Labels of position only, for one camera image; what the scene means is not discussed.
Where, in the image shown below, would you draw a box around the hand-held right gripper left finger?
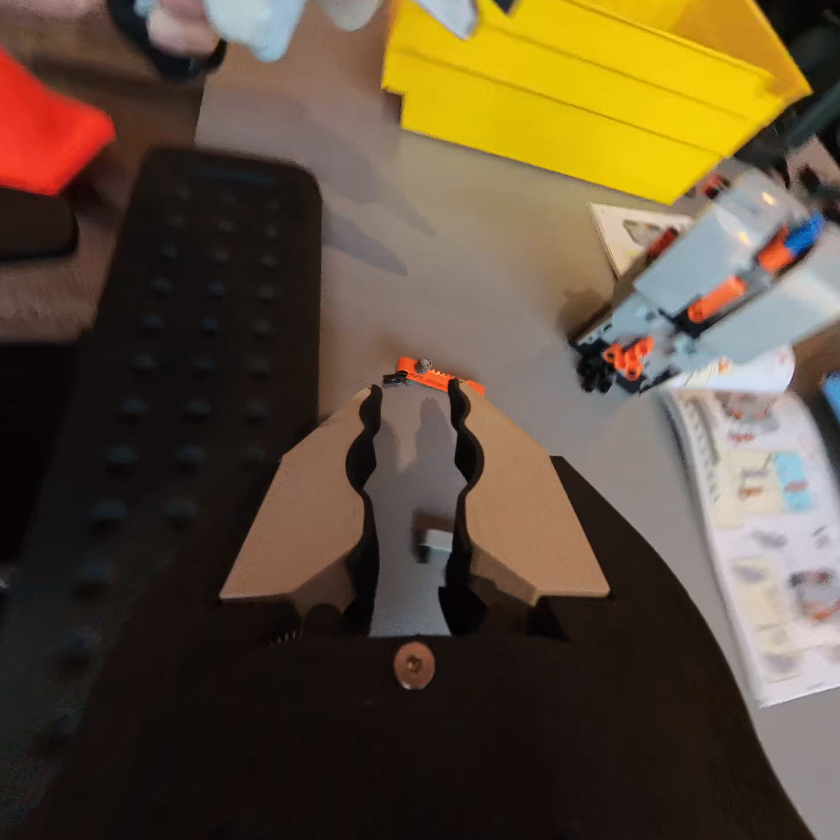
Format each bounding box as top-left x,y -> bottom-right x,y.
218,385 -> 383,636

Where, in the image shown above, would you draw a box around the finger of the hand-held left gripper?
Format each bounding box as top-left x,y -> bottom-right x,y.
315,0 -> 383,32
416,0 -> 480,40

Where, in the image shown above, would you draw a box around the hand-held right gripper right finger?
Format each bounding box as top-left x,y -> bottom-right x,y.
438,379 -> 613,636

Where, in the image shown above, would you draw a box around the grey toy beam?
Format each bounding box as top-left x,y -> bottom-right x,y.
412,514 -> 455,564

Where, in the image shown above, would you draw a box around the yellow storage bin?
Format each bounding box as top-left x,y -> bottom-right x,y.
379,0 -> 815,206

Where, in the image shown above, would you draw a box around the orange toy beam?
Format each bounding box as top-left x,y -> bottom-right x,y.
382,356 -> 487,396

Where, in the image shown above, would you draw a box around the person's left hand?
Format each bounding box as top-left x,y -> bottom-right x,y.
146,0 -> 223,56

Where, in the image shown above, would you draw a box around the black perforated panel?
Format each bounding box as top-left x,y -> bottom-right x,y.
0,147 -> 324,788

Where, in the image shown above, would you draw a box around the open instruction booklet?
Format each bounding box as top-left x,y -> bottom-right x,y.
587,202 -> 840,708

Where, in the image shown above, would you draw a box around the orange fabric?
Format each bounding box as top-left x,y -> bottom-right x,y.
0,46 -> 118,196

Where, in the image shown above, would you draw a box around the black chair armrest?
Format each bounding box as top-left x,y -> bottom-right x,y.
0,187 -> 80,261

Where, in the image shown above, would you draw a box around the grey toy robot model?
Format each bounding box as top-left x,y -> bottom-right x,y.
567,167 -> 840,398

